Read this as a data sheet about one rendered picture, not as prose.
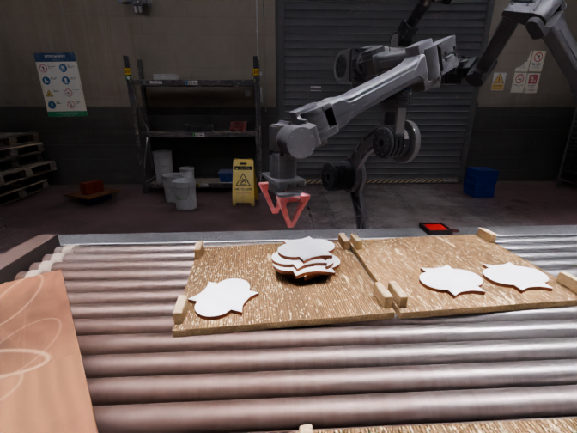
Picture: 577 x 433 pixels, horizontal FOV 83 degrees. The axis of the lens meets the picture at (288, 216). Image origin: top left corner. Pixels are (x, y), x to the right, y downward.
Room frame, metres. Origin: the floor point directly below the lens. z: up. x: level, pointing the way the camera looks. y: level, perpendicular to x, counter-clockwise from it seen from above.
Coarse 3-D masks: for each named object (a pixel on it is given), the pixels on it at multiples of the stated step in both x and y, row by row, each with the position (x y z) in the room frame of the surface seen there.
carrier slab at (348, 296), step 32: (224, 256) 0.77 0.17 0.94; (256, 256) 0.77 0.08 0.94; (352, 256) 0.77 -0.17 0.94; (192, 288) 0.61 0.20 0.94; (256, 288) 0.61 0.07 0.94; (288, 288) 0.61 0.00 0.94; (320, 288) 0.61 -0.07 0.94; (352, 288) 0.61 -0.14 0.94; (192, 320) 0.50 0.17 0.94; (224, 320) 0.50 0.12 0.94; (256, 320) 0.50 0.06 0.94; (288, 320) 0.50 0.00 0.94; (320, 320) 0.51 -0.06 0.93; (352, 320) 0.52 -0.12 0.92
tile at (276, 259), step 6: (276, 252) 0.70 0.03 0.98; (276, 258) 0.67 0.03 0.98; (276, 264) 0.65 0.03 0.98; (282, 264) 0.64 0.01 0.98; (288, 264) 0.64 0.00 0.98; (294, 264) 0.64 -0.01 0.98; (300, 264) 0.64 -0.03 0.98; (306, 264) 0.64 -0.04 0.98; (312, 264) 0.64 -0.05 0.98; (318, 264) 0.65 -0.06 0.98; (324, 264) 0.64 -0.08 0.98; (300, 270) 0.62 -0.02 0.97
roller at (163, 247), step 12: (504, 240) 0.92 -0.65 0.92; (516, 240) 0.92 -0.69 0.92; (528, 240) 0.92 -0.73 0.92; (540, 240) 0.92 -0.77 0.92; (552, 240) 0.92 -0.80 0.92; (564, 240) 0.92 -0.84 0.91; (576, 240) 0.92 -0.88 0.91; (60, 252) 0.84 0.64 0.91; (72, 252) 0.84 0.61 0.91; (84, 252) 0.85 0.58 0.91; (96, 252) 0.85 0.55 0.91; (108, 252) 0.85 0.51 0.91; (120, 252) 0.85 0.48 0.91; (132, 252) 0.85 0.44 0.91
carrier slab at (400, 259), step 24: (384, 240) 0.87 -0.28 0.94; (408, 240) 0.87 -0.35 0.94; (432, 240) 0.87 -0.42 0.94; (456, 240) 0.87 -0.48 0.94; (480, 240) 0.87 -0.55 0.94; (384, 264) 0.72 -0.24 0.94; (408, 264) 0.72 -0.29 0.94; (432, 264) 0.72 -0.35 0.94; (456, 264) 0.72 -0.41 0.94; (480, 264) 0.72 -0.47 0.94; (528, 264) 0.72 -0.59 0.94; (408, 288) 0.61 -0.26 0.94; (504, 288) 0.61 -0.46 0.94; (408, 312) 0.53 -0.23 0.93; (432, 312) 0.54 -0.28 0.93; (456, 312) 0.54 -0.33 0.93; (480, 312) 0.55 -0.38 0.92
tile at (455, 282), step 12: (420, 276) 0.65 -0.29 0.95; (432, 276) 0.65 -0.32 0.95; (444, 276) 0.65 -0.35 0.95; (456, 276) 0.65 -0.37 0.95; (468, 276) 0.65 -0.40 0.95; (432, 288) 0.60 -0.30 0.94; (444, 288) 0.60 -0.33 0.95; (456, 288) 0.60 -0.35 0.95; (468, 288) 0.60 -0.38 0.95; (480, 288) 0.60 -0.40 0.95
